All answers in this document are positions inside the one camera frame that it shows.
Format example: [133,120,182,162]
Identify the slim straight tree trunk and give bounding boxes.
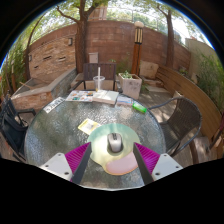
[156,0,177,70]

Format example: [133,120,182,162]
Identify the clear plastic cup with straw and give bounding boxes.
[92,66,106,93]

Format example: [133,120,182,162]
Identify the blue and white booklet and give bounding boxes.
[116,94,135,107]

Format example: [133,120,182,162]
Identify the thin leaning tree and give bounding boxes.
[22,16,48,83]

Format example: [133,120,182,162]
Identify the light green round mouse pad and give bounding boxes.
[87,123,142,176]

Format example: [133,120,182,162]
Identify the black metal chair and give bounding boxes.
[0,94,37,159]

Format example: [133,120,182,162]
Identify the curved wooden bench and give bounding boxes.
[156,64,224,141]

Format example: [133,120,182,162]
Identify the white utility box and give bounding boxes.
[88,51,100,64]

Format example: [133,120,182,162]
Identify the wooden garden lamp post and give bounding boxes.
[131,20,145,76]

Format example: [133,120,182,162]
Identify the green small box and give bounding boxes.
[132,101,148,114]

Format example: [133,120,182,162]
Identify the white book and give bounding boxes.
[92,89,120,106]

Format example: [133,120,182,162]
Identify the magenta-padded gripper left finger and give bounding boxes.
[39,142,93,185]

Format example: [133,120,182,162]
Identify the white printed paper strip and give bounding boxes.
[43,96,66,114]

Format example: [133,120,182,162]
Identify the beige stone block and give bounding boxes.
[139,60,160,80]

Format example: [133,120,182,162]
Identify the dark wooden slatted chair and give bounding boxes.
[71,62,118,92]

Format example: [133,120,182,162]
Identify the forked tree trunk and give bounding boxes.
[54,0,111,74]

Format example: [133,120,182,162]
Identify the white planter box with plant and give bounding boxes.
[118,70,143,100]

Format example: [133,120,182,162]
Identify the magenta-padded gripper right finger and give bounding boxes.
[133,142,184,185]

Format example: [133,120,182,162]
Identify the grey and black computer mouse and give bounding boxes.
[107,132,124,154]

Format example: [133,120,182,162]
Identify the yellow card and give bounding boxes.
[77,118,102,136]

